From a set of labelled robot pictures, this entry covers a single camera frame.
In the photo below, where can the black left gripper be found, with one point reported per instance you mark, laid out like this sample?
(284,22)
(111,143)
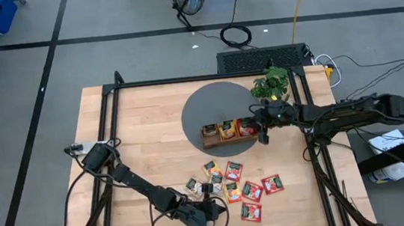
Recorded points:
(197,215)

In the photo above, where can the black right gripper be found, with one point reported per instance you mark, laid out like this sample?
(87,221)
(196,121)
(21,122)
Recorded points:
(277,114)

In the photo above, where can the red strawberry tea packet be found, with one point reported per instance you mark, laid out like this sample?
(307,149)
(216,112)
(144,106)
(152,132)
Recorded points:
(245,126)
(251,212)
(272,184)
(233,171)
(251,191)

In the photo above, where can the wooden tea organizer box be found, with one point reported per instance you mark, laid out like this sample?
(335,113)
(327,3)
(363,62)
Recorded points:
(227,142)

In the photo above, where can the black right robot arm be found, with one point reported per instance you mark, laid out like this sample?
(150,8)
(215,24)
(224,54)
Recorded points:
(353,116)

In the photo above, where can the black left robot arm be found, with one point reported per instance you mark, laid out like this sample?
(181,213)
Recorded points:
(133,178)

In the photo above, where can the green potted plant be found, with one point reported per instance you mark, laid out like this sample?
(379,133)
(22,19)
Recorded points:
(272,85)

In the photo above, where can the grey round mat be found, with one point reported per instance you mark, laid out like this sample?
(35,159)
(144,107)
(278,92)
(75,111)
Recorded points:
(219,100)

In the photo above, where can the black perforated computer case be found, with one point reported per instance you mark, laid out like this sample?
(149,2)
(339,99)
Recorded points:
(262,59)

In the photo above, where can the yellow power plug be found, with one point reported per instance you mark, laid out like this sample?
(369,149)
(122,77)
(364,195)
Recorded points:
(328,72)

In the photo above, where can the white papers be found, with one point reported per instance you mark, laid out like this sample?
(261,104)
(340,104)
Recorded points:
(382,142)

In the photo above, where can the black diagonal beam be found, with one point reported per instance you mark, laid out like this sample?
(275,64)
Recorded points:
(398,153)

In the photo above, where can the black aluminium table frame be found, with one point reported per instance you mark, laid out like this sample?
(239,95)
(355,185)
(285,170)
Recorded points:
(183,79)

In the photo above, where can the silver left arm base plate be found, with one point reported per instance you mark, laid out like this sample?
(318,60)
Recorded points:
(81,146)

